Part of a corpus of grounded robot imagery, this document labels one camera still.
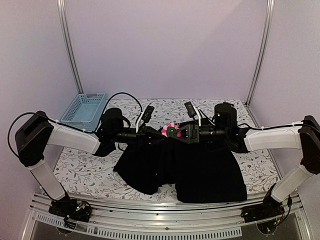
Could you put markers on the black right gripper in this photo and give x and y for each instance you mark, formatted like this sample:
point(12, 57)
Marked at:
point(194, 132)

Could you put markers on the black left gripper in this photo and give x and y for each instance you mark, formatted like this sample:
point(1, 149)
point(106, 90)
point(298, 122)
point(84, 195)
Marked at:
point(145, 139)

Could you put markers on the pink flower plush brooch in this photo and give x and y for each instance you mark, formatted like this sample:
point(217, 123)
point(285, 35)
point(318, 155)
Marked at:
point(169, 128)

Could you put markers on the black t-shirt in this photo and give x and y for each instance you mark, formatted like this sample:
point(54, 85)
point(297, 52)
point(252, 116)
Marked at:
point(204, 172)

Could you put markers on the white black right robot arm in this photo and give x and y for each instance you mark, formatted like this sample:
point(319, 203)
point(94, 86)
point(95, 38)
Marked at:
point(303, 135)

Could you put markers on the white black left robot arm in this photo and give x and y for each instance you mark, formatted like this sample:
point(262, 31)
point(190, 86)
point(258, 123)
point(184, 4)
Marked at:
point(39, 131)

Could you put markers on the light blue plastic basket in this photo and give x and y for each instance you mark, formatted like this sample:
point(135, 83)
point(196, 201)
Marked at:
point(85, 111)

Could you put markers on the floral patterned table mat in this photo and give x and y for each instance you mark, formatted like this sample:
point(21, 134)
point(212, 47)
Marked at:
point(85, 174)

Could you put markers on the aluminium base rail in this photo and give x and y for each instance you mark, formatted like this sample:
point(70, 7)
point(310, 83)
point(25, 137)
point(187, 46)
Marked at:
point(122, 219)

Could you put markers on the right aluminium frame post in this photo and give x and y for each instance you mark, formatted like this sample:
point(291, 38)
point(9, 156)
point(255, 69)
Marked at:
point(262, 51)

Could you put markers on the aluminium frame post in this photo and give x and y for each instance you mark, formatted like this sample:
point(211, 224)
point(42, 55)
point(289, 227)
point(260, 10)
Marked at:
point(61, 6)
point(262, 51)

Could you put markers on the left aluminium frame post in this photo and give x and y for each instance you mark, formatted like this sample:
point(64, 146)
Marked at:
point(61, 6)

